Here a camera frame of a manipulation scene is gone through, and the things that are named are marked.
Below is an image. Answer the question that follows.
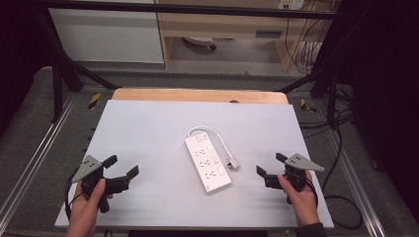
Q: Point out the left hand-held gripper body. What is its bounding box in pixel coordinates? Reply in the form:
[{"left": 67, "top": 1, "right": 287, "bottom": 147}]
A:
[{"left": 70, "top": 154, "right": 131, "bottom": 214}]

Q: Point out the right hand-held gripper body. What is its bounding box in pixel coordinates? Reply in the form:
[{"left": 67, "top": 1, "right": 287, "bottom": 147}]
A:
[{"left": 264, "top": 153, "right": 326, "bottom": 205}]

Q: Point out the person's right hand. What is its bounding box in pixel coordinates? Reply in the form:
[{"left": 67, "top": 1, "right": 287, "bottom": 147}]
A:
[{"left": 277, "top": 170, "right": 321, "bottom": 229}]

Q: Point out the person's left hand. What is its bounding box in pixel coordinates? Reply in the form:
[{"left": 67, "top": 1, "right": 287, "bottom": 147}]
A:
[{"left": 65, "top": 178, "right": 114, "bottom": 232}]

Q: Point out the white power strip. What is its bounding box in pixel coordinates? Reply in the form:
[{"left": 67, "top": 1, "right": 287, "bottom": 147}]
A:
[{"left": 183, "top": 131, "right": 232, "bottom": 195}]

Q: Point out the yellow black tape strip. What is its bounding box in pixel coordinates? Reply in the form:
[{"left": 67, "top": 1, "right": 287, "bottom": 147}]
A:
[
  {"left": 87, "top": 92, "right": 102, "bottom": 111},
  {"left": 299, "top": 98, "right": 318, "bottom": 114}
]

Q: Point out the wooden table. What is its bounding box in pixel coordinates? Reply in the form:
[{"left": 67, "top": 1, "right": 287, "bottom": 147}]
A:
[{"left": 111, "top": 87, "right": 291, "bottom": 106}]

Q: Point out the black curtain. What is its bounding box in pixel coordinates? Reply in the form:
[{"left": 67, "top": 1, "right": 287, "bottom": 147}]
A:
[
  {"left": 0, "top": 0, "right": 55, "bottom": 132},
  {"left": 332, "top": 0, "right": 419, "bottom": 215}
]

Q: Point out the white cabinet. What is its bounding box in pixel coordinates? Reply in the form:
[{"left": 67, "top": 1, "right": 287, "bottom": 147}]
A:
[{"left": 48, "top": 0, "right": 165, "bottom": 64}]

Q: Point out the light wooden desk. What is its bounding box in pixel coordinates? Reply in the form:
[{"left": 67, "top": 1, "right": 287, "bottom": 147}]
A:
[{"left": 154, "top": 0, "right": 334, "bottom": 72}]

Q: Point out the office chair base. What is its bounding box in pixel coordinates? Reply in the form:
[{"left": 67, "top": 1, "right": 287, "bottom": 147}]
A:
[{"left": 182, "top": 36, "right": 218, "bottom": 51}]

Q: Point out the left hand-held gripper black cable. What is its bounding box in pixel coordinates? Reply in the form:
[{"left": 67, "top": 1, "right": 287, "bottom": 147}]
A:
[{"left": 64, "top": 167, "right": 84, "bottom": 221}]

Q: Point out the black floor cable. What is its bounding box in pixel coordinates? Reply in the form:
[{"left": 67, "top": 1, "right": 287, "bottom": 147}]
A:
[{"left": 297, "top": 95, "right": 365, "bottom": 231}]

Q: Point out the aluminium floor rail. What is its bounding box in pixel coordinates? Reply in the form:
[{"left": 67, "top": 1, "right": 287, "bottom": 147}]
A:
[
  {"left": 0, "top": 92, "right": 80, "bottom": 228},
  {"left": 324, "top": 126, "right": 387, "bottom": 237}
]

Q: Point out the white power strip cable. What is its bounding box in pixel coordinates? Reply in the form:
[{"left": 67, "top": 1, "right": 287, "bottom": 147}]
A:
[{"left": 186, "top": 125, "right": 235, "bottom": 163}]

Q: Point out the bundle of hanging cables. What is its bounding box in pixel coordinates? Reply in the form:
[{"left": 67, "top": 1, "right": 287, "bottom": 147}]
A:
[{"left": 285, "top": 0, "right": 334, "bottom": 76}]

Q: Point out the white wall socket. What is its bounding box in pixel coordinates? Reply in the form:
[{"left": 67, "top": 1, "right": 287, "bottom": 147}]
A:
[{"left": 277, "top": 0, "right": 305, "bottom": 11}]

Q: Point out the black metal frame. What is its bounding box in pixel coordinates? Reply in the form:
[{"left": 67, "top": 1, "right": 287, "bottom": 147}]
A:
[{"left": 32, "top": 0, "right": 351, "bottom": 130}]

